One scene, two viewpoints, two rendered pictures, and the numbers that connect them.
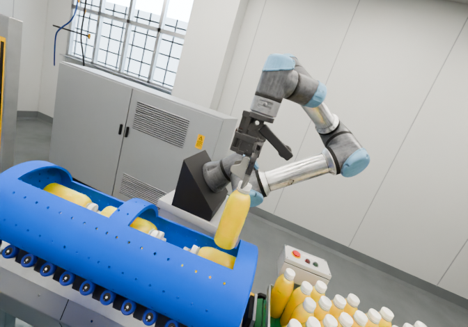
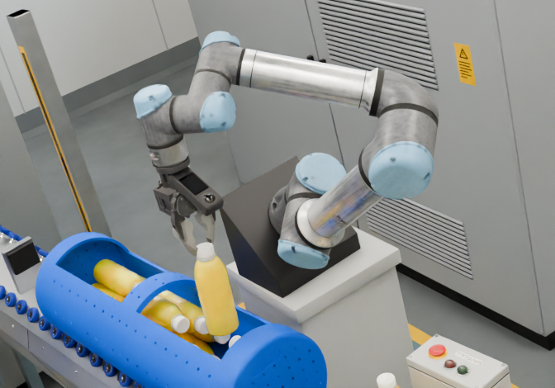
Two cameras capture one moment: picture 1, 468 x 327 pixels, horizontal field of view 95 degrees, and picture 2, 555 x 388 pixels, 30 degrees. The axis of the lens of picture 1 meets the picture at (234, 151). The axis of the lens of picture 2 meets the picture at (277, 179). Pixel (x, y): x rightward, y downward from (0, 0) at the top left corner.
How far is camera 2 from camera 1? 188 cm
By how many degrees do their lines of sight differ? 48
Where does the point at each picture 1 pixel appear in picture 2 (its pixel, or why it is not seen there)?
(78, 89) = not seen: outside the picture
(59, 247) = (93, 339)
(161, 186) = (438, 204)
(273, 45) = not seen: outside the picture
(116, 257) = (129, 347)
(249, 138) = (163, 195)
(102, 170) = not seen: hidden behind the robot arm
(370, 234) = not seen: outside the picture
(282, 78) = (149, 124)
